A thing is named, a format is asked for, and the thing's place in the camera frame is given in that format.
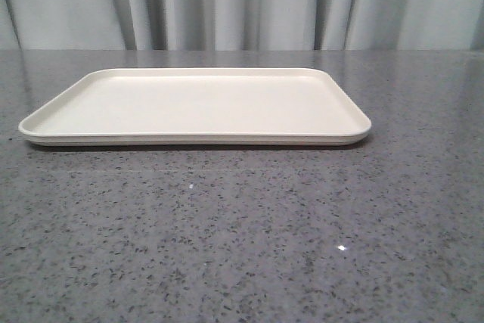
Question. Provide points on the cream rectangular plastic tray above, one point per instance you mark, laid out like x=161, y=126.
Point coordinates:
x=166, y=106

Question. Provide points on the grey-white pleated curtain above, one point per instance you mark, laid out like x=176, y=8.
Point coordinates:
x=227, y=25

